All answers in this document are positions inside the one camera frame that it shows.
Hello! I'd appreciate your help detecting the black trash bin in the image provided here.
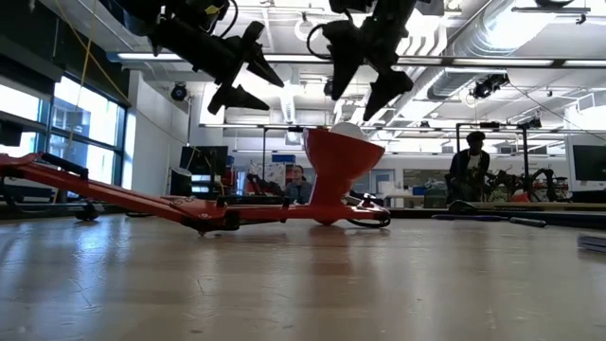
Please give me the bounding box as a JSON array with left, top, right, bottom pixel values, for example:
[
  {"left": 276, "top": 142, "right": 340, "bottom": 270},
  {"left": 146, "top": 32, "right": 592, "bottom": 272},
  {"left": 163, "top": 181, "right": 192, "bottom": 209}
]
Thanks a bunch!
[{"left": 169, "top": 166, "right": 193, "bottom": 198}]

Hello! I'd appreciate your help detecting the black lamp power cord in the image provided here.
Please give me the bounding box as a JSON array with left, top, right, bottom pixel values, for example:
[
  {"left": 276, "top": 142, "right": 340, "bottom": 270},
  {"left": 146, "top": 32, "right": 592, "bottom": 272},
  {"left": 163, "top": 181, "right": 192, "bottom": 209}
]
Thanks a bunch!
[{"left": 347, "top": 213, "right": 393, "bottom": 230}]

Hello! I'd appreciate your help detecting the large glass window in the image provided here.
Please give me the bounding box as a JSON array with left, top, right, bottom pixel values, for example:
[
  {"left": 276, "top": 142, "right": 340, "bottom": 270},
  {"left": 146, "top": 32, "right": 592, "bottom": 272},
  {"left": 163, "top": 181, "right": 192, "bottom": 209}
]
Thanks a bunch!
[{"left": 0, "top": 70, "right": 129, "bottom": 190}]

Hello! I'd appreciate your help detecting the white hanging ring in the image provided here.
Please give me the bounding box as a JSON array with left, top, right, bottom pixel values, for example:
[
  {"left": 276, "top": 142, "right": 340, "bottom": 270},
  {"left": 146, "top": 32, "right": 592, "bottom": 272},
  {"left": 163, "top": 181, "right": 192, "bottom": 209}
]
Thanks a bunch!
[{"left": 294, "top": 17, "right": 316, "bottom": 43}]

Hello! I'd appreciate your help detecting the silver ventilation duct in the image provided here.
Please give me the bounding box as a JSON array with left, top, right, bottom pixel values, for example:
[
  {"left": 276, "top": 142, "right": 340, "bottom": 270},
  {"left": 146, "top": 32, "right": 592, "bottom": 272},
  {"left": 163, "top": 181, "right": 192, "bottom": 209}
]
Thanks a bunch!
[{"left": 425, "top": 0, "right": 539, "bottom": 101}]

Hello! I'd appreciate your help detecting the long ceiling light strip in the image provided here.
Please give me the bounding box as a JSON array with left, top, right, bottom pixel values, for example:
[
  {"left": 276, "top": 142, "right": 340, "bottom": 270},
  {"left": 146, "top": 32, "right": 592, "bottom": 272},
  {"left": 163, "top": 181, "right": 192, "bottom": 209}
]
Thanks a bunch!
[{"left": 106, "top": 50, "right": 606, "bottom": 69}]

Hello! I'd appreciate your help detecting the black aluminium frame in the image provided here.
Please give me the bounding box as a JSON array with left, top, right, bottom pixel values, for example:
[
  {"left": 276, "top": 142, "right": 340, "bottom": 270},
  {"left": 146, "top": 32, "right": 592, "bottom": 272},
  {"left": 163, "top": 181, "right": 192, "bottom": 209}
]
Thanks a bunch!
[{"left": 0, "top": 198, "right": 606, "bottom": 231}]

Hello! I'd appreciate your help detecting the black pen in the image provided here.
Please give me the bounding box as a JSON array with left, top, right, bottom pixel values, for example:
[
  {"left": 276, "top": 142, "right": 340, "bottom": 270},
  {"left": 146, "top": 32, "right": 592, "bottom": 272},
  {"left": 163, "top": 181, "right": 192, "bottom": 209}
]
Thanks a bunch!
[{"left": 508, "top": 216, "right": 548, "bottom": 229}]

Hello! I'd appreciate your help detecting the purple pen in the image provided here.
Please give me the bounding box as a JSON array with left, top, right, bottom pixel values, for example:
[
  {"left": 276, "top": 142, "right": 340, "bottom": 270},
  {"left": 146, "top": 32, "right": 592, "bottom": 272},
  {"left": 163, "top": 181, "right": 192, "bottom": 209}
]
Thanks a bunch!
[{"left": 431, "top": 213, "right": 508, "bottom": 223}]

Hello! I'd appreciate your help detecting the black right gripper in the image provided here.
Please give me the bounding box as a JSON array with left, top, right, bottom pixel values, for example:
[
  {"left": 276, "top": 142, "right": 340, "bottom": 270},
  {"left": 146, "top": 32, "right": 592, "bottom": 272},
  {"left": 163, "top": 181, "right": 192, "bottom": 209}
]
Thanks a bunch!
[{"left": 323, "top": 0, "right": 420, "bottom": 122}]

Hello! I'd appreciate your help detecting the red desk lamp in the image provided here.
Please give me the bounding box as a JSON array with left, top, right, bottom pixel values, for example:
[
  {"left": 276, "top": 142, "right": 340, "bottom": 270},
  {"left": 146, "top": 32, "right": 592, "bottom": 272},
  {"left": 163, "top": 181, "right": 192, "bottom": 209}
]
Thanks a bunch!
[{"left": 0, "top": 126, "right": 392, "bottom": 237}]

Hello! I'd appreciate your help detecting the white lightbulb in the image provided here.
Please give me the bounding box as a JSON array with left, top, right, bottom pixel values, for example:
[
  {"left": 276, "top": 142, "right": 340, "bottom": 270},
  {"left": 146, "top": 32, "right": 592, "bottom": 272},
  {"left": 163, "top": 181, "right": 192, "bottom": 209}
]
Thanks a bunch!
[{"left": 329, "top": 121, "right": 368, "bottom": 143}]

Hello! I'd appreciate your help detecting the black background robot station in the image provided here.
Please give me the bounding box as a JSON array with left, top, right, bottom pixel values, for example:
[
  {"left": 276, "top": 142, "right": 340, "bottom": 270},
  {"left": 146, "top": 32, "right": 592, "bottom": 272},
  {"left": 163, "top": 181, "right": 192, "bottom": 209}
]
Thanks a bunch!
[{"left": 491, "top": 117, "right": 572, "bottom": 204}]

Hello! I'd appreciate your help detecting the black computer monitor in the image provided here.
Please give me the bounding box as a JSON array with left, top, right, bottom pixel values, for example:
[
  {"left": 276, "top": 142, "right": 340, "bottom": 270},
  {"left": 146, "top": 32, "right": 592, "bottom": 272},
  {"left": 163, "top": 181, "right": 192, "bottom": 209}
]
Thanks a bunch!
[
  {"left": 571, "top": 143, "right": 606, "bottom": 183},
  {"left": 179, "top": 145, "right": 230, "bottom": 178}
]

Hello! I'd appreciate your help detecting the seated person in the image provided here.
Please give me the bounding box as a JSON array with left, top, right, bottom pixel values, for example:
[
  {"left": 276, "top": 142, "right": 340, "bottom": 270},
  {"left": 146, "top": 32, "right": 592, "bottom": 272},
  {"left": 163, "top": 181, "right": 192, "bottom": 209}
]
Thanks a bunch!
[{"left": 283, "top": 164, "right": 314, "bottom": 206}]

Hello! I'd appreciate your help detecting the standing person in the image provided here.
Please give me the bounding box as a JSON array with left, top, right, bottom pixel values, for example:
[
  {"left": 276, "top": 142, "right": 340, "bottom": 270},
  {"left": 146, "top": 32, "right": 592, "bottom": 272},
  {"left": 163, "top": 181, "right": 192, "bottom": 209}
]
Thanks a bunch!
[{"left": 446, "top": 131, "right": 497, "bottom": 205}]

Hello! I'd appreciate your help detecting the yellow cable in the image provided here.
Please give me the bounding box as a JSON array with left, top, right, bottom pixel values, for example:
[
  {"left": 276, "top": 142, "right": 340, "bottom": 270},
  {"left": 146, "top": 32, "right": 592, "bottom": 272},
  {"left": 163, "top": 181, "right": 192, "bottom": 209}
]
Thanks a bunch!
[{"left": 53, "top": 0, "right": 134, "bottom": 158}]

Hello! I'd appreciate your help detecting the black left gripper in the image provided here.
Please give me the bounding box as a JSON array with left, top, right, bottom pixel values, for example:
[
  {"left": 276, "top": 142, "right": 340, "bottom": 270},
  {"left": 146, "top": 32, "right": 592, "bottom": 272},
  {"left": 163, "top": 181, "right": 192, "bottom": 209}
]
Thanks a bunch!
[{"left": 150, "top": 18, "right": 286, "bottom": 116}]

